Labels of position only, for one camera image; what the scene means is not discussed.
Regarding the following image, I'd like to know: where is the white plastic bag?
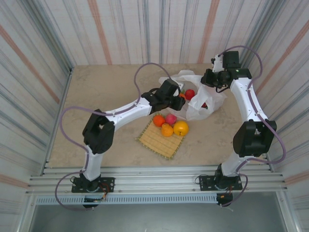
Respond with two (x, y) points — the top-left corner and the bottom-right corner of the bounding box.
(158, 69), (229, 121)

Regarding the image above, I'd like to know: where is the red crinkled fruit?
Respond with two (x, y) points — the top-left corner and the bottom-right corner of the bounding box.
(184, 88), (196, 101)

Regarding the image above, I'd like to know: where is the pink crinkled fruit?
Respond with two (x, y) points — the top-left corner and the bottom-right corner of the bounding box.
(165, 114), (178, 126)

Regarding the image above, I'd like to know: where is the round orange crinkled fruit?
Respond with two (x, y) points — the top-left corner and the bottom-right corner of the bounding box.
(153, 115), (166, 128)

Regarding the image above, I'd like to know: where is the wrinkled yellow-orange fruit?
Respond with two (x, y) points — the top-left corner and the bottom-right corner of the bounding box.
(161, 123), (174, 137)

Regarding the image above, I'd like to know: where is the yellow apple toy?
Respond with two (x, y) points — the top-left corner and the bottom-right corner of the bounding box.
(173, 120), (190, 136)

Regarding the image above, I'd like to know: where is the woven bamboo mat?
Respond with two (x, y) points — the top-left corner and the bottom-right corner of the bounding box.
(135, 112), (190, 160)

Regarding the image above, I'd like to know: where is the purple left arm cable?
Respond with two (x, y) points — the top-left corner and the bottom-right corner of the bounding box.
(55, 62), (176, 211)

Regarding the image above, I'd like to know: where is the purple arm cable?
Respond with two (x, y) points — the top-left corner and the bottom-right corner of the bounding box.
(218, 44), (287, 208)
(55, 62), (176, 211)

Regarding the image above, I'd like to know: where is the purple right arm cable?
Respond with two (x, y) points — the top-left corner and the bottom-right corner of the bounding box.
(218, 44), (287, 208)

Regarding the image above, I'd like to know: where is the aluminium rail frame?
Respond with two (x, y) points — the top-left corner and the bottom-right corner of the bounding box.
(25, 166), (289, 194)

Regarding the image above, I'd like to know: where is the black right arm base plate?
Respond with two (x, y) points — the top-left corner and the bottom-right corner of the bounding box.
(198, 175), (243, 191)

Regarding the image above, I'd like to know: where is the aluminium side rail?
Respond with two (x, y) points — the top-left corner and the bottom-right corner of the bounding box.
(41, 67), (74, 174)
(264, 152), (275, 173)

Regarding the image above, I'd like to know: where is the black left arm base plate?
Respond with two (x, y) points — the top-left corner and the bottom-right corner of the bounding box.
(71, 176), (115, 193)

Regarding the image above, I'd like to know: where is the slotted grey cable duct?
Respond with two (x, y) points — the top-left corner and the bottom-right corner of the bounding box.
(35, 195), (218, 205)

